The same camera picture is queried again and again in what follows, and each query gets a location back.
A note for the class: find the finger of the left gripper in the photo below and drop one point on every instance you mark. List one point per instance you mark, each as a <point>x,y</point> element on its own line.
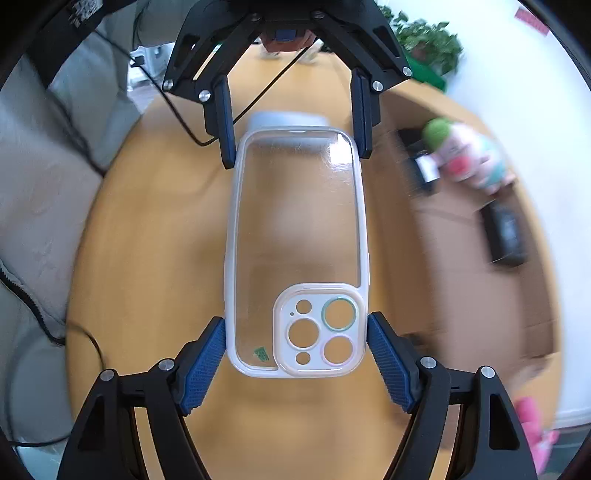
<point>375,69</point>
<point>199,73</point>

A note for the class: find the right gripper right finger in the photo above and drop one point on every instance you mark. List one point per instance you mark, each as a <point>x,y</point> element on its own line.
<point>490,442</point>

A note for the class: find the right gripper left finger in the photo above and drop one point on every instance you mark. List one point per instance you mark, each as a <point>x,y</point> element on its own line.
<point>104,442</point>

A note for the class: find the clear beige phone case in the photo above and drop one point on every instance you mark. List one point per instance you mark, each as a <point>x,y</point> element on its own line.
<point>297,266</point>

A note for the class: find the pink bear plush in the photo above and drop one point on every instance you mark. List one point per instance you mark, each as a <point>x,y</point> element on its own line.
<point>539,440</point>

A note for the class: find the green potted plant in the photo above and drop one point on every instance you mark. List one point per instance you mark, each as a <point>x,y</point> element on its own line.
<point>429,44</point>

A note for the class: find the black device in box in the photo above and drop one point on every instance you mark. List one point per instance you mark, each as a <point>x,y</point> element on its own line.
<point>421,165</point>

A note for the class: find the pig plush green hair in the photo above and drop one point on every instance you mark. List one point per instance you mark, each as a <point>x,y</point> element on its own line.
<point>468,156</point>

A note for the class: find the grey jacket person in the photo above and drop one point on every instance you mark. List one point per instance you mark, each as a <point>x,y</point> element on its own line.
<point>65,114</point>

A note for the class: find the shallow cardboard box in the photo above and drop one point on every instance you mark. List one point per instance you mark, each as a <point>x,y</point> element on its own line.
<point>432,273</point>

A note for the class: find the black product box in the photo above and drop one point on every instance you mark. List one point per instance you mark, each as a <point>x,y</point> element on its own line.
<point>503,235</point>

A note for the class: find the red wall notice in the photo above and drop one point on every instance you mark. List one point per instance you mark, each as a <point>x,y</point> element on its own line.
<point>532,20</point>

